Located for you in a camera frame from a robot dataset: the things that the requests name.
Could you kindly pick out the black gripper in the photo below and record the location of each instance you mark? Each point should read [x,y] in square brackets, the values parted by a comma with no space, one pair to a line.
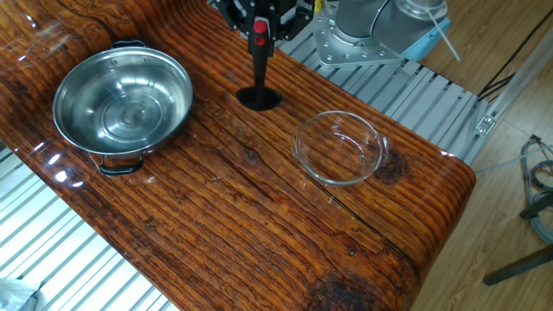
[276,8]

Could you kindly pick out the black ladle red accents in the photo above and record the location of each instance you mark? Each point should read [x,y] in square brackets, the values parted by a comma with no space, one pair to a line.
[259,99]

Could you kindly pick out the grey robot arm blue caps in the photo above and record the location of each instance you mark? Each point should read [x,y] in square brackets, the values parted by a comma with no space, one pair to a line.
[358,19]

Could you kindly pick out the clear glass bowl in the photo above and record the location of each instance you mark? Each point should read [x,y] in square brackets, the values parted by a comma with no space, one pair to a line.
[339,149]

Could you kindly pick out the small yellow object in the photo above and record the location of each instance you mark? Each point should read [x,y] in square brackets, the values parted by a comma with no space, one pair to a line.
[318,6]

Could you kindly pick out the wood pattern table cover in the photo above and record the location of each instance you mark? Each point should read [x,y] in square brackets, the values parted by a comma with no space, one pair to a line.
[259,237]

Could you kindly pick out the thin white tube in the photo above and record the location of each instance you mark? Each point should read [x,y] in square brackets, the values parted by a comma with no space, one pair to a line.
[514,160]

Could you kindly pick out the dark stand leg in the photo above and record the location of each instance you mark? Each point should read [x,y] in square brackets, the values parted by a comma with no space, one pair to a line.
[535,208]
[518,266]

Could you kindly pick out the blue white crumpled package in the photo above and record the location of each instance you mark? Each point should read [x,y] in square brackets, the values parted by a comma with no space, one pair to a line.
[13,296]

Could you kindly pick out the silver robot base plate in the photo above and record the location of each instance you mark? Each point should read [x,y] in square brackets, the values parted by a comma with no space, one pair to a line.
[332,47]

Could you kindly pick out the metal corner bracket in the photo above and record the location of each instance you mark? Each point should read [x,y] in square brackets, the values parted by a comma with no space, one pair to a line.
[485,125]

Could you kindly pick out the aluminium frame rail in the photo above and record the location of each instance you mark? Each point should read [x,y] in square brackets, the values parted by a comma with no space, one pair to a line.
[518,82]

